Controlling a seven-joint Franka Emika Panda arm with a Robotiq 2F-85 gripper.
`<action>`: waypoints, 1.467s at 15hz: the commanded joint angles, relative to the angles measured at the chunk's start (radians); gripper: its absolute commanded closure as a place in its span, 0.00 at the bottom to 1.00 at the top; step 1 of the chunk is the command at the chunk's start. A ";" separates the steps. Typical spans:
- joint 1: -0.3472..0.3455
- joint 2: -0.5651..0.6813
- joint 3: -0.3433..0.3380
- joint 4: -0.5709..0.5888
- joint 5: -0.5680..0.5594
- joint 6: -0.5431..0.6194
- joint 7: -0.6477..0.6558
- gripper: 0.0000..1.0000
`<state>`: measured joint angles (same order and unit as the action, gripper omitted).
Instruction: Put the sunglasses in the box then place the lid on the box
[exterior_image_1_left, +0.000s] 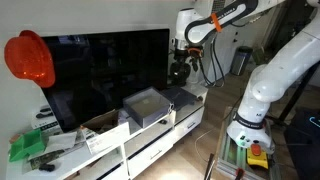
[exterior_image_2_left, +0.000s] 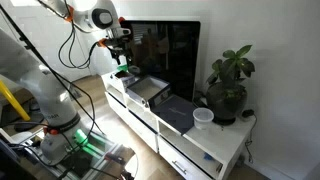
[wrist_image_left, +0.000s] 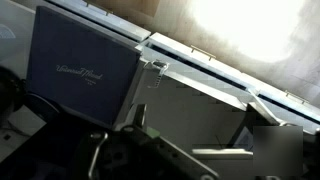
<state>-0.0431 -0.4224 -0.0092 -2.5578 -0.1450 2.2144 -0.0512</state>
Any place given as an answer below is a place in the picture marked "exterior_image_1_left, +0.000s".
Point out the white cardboard box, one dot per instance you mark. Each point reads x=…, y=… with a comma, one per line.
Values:
x=104, y=131

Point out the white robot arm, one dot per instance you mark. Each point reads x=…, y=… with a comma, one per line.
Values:
x=268, y=82

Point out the grey trash bin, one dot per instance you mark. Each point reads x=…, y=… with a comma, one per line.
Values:
x=240, y=60

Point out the yellow emergency stop box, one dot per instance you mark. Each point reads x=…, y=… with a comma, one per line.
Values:
x=256, y=156

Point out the small black object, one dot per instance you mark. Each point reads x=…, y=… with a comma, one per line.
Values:
x=47, y=167

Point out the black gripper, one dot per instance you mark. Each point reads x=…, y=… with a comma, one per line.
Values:
x=181, y=69

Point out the white paper sheet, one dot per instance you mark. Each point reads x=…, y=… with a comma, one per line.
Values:
x=57, y=142

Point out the white tv cabinet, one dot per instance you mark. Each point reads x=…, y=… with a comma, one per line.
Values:
x=130, y=148

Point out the grey box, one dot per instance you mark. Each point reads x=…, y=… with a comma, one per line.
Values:
x=147, y=106

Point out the black flat screen television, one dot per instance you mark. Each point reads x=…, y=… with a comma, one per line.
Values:
x=94, y=72

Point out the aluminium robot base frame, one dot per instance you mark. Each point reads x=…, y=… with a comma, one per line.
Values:
x=229, y=158

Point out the green plastic tray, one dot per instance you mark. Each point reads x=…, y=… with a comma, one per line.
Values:
x=28, y=144

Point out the white product box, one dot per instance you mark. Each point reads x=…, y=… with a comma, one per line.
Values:
x=45, y=120

